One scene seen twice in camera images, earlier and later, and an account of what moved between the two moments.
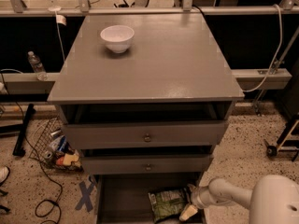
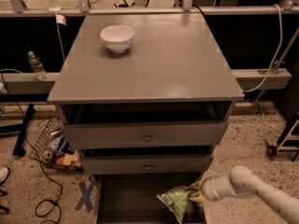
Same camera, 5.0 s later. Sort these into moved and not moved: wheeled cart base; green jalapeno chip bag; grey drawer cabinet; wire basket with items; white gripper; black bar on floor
Moved: white gripper; green jalapeno chip bag
Not moved: wheeled cart base; black bar on floor; grey drawer cabinet; wire basket with items
